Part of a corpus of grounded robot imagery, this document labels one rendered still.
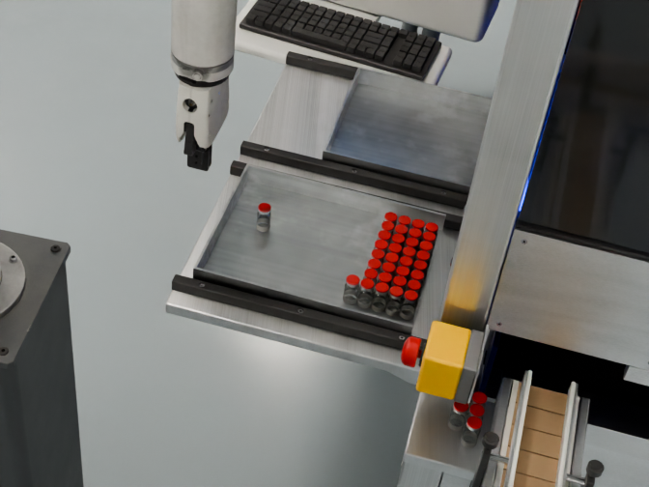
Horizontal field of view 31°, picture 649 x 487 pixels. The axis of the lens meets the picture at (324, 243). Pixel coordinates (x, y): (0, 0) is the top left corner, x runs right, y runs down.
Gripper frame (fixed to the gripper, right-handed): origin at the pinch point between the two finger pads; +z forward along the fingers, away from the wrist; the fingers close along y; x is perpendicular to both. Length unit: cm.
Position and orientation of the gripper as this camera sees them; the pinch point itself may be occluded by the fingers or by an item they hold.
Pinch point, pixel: (199, 155)
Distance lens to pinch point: 169.7
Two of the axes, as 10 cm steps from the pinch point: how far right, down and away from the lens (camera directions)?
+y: 2.5, -6.6, 7.1
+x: -9.6, -2.4, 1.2
